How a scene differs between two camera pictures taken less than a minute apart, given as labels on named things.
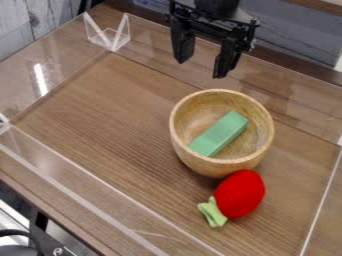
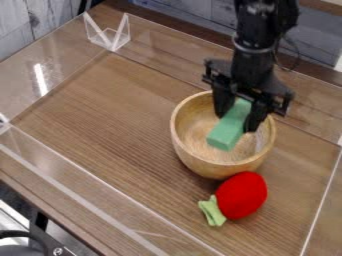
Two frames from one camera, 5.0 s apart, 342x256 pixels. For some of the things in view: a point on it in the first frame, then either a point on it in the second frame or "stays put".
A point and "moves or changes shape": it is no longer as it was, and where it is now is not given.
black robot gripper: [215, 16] → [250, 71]
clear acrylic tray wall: [110, 223] stays put
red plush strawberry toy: [238, 197] stays put
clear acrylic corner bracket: [107, 38] stays put
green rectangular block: [221, 134] moves or changes shape
